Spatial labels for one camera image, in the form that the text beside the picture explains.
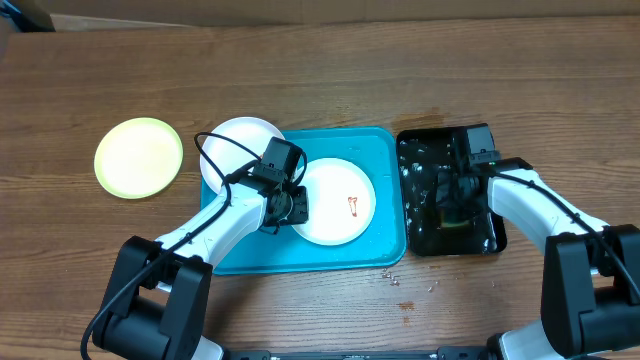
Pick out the green rimmed plate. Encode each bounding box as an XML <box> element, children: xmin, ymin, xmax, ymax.
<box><xmin>94</xmin><ymin>117</ymin><xmax>183</xmax><ymax>199</ymax></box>

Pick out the black rectangular water tray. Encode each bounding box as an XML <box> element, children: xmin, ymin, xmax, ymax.
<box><xmin>396</xmin><ymin>126</ymin><xmax>507</xmax><ymax>257</ymax></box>

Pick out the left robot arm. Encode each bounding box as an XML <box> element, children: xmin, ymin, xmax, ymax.
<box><xmin>80</xmin><ymin>137</ymin><xmax>308</xmax><ymax>360</ymax></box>

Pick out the teal plastic serving tray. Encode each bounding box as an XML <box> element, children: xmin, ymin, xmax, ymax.
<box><xmin>214</xmin><ymin>127</ymin><xmax>407</xmax><ymax>276</ymax></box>

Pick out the white plate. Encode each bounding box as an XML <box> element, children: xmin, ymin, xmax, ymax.
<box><xmin>293</xmin><ymin>158</ymin><xmax>376</xmax><ymax>246</ymax></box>
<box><xmin>200</xmin><ymin>116</ymin><xmax>285</xmax><ymax>194</ymax></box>

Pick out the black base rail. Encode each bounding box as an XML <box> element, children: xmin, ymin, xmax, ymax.
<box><xmin>222</xmin><ymin>346</ymin><xmax>500</xmax><ymax>360</ymax></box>

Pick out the green yellow sponge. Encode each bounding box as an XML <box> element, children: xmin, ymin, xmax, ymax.
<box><xmin>438</xmin><ymin>206</ymin><xmax>474</xmax><ymax>229</ymax></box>

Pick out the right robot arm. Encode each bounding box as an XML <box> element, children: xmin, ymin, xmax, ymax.
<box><xmin>436</xmin><ymin>124</ymin><xmax>639</xmax><ymax>360</ymax></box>

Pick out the dark object top left corner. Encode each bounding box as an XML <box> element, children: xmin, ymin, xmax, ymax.
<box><xmin>1</xmin><ymin>0</ymin><xmax>55</xmax><ymax>33</ymax></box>

